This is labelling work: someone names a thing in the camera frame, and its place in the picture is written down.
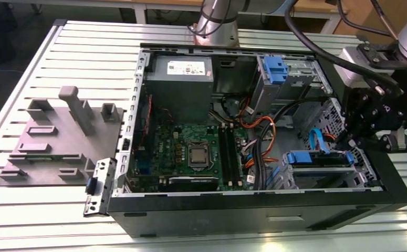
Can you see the grey power supply unit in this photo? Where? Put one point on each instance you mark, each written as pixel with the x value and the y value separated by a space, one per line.
pixel 179 97

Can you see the black RAM slot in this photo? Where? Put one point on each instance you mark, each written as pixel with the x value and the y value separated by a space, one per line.
pixel 224 155
pixel 233 155

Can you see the CPU socket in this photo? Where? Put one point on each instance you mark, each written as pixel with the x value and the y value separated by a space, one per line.
pixel 197 144

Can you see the silver CPU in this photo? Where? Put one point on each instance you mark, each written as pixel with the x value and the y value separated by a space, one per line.
pixel 197 156

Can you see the black open PC case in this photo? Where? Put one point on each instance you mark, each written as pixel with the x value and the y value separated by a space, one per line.
pixel 224 218

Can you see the blue drive latch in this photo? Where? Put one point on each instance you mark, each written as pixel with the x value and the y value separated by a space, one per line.
pixel 275 71

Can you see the black graphics card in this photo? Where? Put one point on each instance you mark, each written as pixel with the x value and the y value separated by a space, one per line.
pixel 188 183

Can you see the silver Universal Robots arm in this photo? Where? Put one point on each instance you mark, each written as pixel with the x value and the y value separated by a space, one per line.
pixel 216 34

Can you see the wooden cabinet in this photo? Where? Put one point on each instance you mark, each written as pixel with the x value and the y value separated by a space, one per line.
pixel 360 13

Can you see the grey metal drive cage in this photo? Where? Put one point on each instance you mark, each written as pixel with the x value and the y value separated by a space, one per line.
pixel 269 97

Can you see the grey parts rack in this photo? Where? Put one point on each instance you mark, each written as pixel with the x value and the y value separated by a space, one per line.
pixel 67 147

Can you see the metal disk bay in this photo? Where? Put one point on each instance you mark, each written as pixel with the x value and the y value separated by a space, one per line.
pixel 321 170

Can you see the wooden desk white frame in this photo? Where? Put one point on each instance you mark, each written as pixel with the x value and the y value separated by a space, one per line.
pixel 319 11

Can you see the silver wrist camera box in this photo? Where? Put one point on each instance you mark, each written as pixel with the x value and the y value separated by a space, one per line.
pixel 350 65

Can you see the hard disk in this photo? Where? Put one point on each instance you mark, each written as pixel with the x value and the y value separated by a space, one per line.
pixel 299 157

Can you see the green motherboard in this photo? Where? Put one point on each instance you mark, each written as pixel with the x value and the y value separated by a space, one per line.
pixel 168 157

